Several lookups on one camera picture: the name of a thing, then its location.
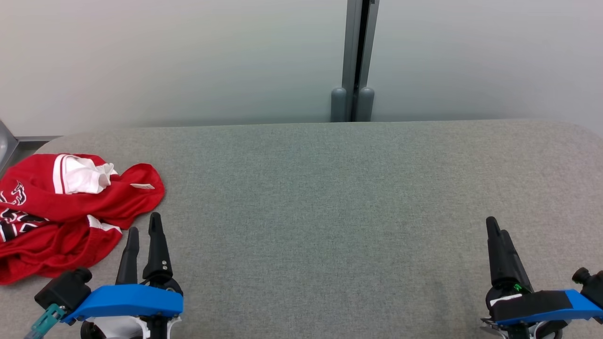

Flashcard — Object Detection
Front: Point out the left gripper body with blue plate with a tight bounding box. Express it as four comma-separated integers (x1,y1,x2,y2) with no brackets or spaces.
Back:
61,277,183,339

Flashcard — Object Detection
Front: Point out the right gripper body with blue plate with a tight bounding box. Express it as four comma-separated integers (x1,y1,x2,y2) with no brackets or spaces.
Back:
481,282,603,339

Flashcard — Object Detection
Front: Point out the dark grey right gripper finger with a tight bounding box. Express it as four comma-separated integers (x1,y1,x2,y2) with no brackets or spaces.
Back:
501,230,534,291
486,217,512,287

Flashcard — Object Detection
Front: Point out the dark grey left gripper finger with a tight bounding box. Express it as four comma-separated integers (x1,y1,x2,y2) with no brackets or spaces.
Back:
115,227,140,285
143,212,173,283

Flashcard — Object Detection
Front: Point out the red white jersey shirt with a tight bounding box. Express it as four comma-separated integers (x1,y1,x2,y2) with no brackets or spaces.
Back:
0,153,166,231

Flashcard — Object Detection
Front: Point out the teal left camera connector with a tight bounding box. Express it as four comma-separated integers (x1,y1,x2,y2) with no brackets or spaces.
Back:
24,304,66,339

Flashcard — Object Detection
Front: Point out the grey metal tube frame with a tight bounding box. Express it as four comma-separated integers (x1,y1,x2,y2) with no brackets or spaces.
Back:
0,120,62,175

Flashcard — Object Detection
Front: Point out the grey metal partition post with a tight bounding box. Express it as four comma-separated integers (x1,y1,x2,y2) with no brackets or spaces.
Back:
331,0,380,123

